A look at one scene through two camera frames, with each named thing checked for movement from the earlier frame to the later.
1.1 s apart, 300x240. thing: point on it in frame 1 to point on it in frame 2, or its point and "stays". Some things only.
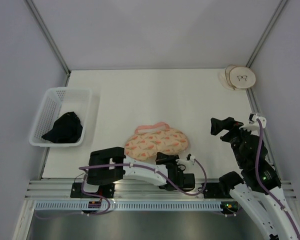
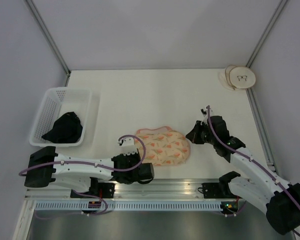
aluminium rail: (60, 189) stays
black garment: (67, 129) stays
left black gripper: (161, 158) to (136, 155)
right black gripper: (228, 123) to (193, 135)
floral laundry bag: (149, 140) stays
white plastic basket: (56, 102) stays
